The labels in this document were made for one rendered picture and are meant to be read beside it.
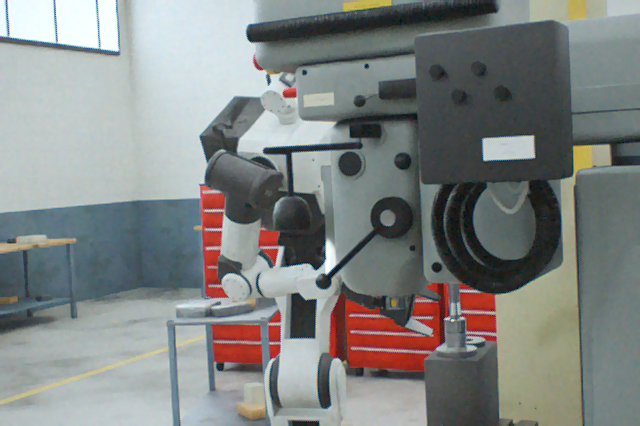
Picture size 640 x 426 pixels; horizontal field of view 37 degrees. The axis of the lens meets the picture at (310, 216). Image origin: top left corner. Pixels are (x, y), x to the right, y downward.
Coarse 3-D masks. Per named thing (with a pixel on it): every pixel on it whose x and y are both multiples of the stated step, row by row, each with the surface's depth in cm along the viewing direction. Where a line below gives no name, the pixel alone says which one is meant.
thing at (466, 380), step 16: (432, 352) 217; (448, 352) 209; (464, 352) 209; (480, 352) 214; (496, 352) 225; (432, 368) 209; (448, 368) 208; (464, 368) 206; (480, 368) 207; (496, 368) 224; (432, 384) 209; (448, 384) 208; (464, 384) 207; (480, 384) 207; (496, 384) 224; (432, 400) 209; (448, 400) 208; (464, 400) 207; (480, 400) 206; (496, 400) 223; (432, 416) 210; (448, 416) 208; (464, 416) 207; (480, 416) 206; (496, 416) 223
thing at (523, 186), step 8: (488, 184) 142; (520, 184) 137; (528, 184) 138; (496, 192) 142; (512, 192) 138; (520, 192) 139; (496, 200) 141; (520, 200) 139; (504, 208) 141; (512, 208) 140
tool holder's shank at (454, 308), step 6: (450, 288) 211; (456, 288) 211; (450, 294) 212; (456, 294) 211; (450, 300) 212; (456, 300) 211; (450, 306) 212; (456, 306) 211; (450, 312) 212; (456, 312) 211; (450, 318) 212; (456, 318) 211
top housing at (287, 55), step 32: (256, 0) 174; (288, 0) 170; (320, 0) 167; (352, 0) 164; (384, 0) 161; (416, 0) 159; (512, 0) 162; (352, 32) 164; (384, 32) 162; (416, 32) 159; (288, 64) 172
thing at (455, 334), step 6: (444, 324) 213; (450, 324) 211; (456, 324) 210; (462, 324) 211; (450, 330) 211; (456, 330) 210; (462, 330) 211; (450, 336) 211; (456, 336) 211; (462, 336) 211; (450, 342) 211; (456, 342) 211; (462, 342) 211; (450, 348) 211; (456, 348) 211; (462, 348) 211
